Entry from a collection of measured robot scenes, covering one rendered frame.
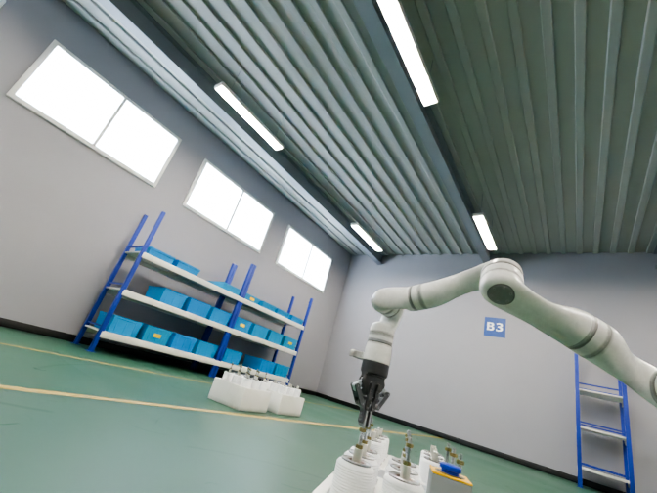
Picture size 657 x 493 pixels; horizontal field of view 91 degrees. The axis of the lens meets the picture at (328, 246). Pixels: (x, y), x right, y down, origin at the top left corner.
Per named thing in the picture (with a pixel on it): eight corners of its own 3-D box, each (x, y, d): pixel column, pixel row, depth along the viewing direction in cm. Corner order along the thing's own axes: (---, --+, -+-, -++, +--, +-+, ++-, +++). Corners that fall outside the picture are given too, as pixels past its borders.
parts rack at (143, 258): (287, 392, 634) (314, 299, 707) (87, 350, 375) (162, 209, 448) (265, 384, 673) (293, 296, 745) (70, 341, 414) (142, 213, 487)
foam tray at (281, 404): (299, 417, 339) (304, 398, 345) (277, 414, 310) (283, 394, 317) (273, 406, 361) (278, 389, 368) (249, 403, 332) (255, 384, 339)
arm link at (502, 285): (496, 270, 70) (608, 338, 66) (497, 250, 77) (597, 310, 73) (469, 296, 76) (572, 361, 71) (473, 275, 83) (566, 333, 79)
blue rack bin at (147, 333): (124, 335, 454) (131, 320, 462) (150, 340, 481) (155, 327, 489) (140, 339, 424) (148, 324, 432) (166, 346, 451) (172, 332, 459)
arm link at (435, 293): (414, 275, 93) (406, 291, 86) (515, 249, 77) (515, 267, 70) (426, 301, 95) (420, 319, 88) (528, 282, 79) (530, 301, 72)
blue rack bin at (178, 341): (153, 341, 485) (158, 328, 493) (174, 347, 512) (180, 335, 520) (169, 347, 455) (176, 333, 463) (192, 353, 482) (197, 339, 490)
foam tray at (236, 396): (266, 413, 297) (272, 392, 304) (238, 410, 267) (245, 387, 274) (236, 401, 318) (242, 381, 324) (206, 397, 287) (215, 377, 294)
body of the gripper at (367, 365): (374, 357, 84) (367, 395, 81) (396, 365, 88) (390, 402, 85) (356, 354, 90) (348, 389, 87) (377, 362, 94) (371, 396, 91)
